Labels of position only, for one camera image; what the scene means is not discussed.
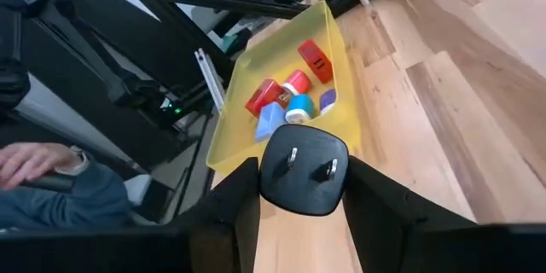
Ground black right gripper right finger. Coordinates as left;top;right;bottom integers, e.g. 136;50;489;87
342;155;546;273

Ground silver metal bracket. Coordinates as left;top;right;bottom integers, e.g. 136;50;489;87
194;48;227;114

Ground person's hand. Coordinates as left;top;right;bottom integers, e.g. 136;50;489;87
0;142;89;192

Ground light blue wall charger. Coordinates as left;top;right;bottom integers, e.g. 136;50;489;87
254;102;288;143

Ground cyan small cylinder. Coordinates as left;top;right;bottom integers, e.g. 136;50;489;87
284;93;316;124

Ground black armrest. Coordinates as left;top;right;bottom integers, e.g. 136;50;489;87
19;172;77;194

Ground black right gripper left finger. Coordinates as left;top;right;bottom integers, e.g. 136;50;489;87
0;156;261;273

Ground person's forearm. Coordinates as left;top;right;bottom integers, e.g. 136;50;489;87
0;160;132;229

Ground yellow plastic tray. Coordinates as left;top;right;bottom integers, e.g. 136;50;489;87
206;0;363;176

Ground black metal table frame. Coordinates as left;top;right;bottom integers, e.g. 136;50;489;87
8;0;427;82

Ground small black ball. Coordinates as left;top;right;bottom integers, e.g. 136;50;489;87
258;123;350;218

